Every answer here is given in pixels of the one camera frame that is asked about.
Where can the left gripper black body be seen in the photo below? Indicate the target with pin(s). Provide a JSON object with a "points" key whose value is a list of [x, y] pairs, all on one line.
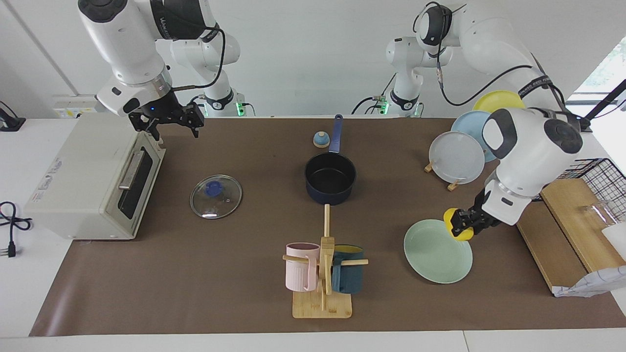
{"points": [[483, 212]]}

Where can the yellow potato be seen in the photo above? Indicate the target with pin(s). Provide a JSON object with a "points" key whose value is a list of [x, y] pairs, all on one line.
{"points": [[447, 215]]}

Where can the window frame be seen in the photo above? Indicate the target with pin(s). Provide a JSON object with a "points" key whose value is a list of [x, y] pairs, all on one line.
{"points": [[604, 73]]}

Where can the white crumpled paper bag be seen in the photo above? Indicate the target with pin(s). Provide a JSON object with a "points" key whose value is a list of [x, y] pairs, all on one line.
{"points": [[601, 281]]}

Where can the wooden mug tree stand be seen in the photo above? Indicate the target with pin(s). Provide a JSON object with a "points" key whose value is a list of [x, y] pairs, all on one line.
{"points": [[323, 305]]}

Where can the pink ribbed mug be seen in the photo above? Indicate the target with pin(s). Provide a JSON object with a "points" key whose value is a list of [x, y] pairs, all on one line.
{"points": [[299, 271]]}

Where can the light green plate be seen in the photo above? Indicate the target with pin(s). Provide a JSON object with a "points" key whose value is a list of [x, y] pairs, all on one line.
{"points": [[433, 256]]}

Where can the grey plate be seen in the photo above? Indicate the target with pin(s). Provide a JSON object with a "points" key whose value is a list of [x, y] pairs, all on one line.
{"points": [[456, 157]]}

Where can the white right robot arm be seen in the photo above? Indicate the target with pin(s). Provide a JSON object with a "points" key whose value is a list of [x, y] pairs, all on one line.
{"points": [[127, 39]]}

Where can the light blue plate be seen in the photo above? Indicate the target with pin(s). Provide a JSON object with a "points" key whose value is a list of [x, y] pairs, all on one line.
{"points": [[469, 124]]}

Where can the black tripod pole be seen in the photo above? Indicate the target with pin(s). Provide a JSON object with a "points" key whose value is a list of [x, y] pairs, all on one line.
{"points": [[606, 100]]}

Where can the wooden plate rack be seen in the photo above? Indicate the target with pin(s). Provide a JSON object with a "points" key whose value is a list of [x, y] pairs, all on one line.
{"points": [[453, 186]]}

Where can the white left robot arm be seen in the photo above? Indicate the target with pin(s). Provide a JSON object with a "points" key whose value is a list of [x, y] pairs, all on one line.
{"points": [[533, 146]]}

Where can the black clamp stand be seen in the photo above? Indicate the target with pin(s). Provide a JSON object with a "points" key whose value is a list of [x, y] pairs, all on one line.
{"points": [[10, 122]]}

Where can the brown paper table mat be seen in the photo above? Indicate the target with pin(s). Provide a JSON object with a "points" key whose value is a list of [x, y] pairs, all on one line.
{"points": [[244, 274]]}

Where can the cream toaster oven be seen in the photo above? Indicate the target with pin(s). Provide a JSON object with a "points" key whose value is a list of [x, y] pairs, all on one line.
{"points": [[83, 186]]}

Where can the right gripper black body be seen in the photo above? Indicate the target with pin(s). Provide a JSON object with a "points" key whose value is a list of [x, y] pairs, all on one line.
{"points": [[164, 111]]}

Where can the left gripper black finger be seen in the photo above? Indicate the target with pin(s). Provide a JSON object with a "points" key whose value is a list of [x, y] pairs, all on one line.
{"points": [[477, 230], [460, 224]]}

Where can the white plastic sheet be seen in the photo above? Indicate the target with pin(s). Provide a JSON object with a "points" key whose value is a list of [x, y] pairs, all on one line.
{"points": [[617, 239]]}

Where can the yellow plate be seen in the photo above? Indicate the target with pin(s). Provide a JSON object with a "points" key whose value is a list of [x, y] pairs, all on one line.
{"points": [[494, 100]]}

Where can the clear glass cup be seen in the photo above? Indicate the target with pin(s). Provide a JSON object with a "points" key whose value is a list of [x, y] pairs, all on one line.
{"points": [[597, 212]]}

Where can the white wall power strip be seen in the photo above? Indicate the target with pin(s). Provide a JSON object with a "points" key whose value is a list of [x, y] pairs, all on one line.
{"points": [[73, 111]]}

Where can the dark teal mug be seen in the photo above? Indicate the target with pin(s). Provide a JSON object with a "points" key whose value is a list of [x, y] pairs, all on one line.
{"points": [[349, 276]]}

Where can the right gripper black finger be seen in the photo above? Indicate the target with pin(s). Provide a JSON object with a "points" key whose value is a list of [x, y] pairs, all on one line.
{"points": [[197, 126], [153, 132]]}

